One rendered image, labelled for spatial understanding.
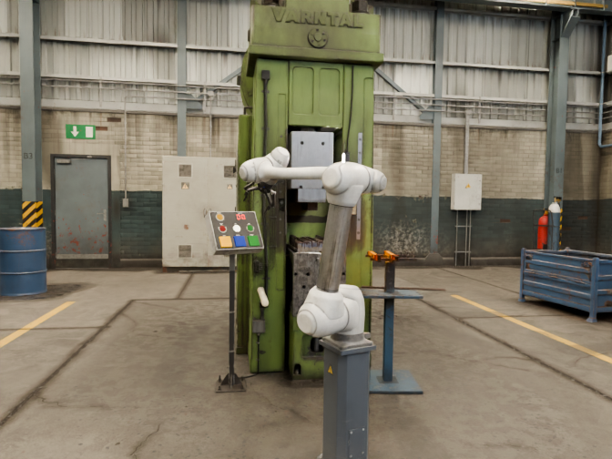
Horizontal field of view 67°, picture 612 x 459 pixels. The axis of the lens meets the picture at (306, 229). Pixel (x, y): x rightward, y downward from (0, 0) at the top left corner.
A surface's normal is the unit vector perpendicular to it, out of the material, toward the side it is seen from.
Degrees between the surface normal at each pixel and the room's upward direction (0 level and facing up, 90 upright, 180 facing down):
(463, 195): 90
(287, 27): 90
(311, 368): 89
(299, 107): 90
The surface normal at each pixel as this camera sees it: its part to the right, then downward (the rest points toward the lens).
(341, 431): -0.28, 0.04
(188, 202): 0.13, 0.06
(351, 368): 0.48, 0.05
